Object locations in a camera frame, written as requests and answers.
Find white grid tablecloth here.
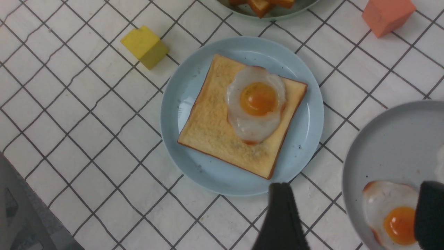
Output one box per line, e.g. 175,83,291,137
0,0,443,250

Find fried egg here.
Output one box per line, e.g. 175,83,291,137
434,145,444,184
225,66,287,144
362,181,420,250

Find light blue plate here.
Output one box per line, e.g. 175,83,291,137
160,36,324,196

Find orange cube block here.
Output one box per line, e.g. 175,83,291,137
362,0,417,38

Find green-grey bread plate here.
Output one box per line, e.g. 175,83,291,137
217,0,320,21

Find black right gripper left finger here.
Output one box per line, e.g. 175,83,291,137
252,183,310,250

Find yellow cube block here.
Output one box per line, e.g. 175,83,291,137
120,26,169,70

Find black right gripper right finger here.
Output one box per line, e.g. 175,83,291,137
414,181,444,250

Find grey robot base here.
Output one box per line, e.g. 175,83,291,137
0,155,83,250

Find grey egg plate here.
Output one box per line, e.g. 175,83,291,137
342,101,443,250

